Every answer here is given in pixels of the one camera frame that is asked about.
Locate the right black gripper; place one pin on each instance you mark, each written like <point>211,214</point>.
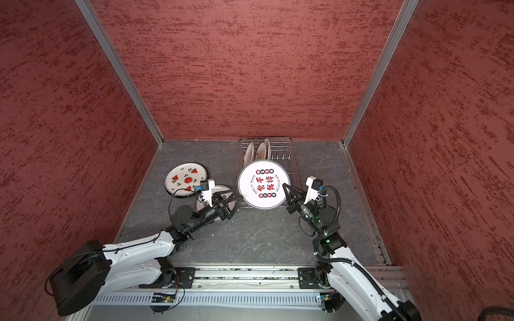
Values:
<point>296,202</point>

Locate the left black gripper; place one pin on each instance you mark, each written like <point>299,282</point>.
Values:
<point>225,212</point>

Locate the white plate red black characters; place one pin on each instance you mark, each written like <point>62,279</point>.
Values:
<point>207,212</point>

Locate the patterned white plate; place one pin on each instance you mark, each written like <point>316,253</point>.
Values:
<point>260,184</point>

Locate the watermelon plate blue rim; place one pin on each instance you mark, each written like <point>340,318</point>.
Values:
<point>195,170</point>

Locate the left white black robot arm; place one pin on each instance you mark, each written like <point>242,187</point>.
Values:
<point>97,269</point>

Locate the orange sunburst white plate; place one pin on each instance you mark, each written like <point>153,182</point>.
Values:
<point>249,154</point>

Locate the right small circuit board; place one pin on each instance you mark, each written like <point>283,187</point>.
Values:
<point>331,303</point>

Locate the small circuit board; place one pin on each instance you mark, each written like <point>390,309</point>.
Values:
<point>163,298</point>
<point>331,303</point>

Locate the left small circuit board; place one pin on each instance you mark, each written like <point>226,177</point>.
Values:
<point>163,298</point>

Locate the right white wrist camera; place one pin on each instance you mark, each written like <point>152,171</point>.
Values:
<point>314,186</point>

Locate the steel wire dish rack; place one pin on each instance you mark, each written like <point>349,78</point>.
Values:
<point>281,152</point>

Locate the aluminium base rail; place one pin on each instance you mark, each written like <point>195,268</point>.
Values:
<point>268,278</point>

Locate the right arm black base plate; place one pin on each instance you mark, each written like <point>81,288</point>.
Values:
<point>312,278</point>

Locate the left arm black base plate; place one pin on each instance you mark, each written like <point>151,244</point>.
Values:
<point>175,278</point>

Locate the right aluminium corner post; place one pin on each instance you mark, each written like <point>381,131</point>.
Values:
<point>404,16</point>

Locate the aluminium corner post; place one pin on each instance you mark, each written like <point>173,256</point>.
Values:
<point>88,12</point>
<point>404,16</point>

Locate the white perforated cable tray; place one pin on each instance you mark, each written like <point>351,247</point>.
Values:
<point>295,300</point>

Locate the left aluminium corner post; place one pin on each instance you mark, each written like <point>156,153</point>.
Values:
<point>88,12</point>

